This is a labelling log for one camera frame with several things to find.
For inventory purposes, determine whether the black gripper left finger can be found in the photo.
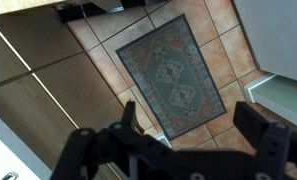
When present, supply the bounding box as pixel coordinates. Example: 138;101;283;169
49;100;176;180

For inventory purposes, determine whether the wooden kitchen base cabinet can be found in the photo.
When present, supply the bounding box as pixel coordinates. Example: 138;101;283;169
0;6;146;174

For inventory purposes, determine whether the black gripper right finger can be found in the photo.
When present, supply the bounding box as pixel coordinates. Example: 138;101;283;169
233;101;297;180

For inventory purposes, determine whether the black stand base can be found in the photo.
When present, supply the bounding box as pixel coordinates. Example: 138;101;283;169
53;0;171;24

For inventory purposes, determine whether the grey floor mat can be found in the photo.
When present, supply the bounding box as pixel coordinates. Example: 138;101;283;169
115;13;228;141

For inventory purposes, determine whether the white appliance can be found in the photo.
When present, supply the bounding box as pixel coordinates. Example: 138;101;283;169
233;0;297;84

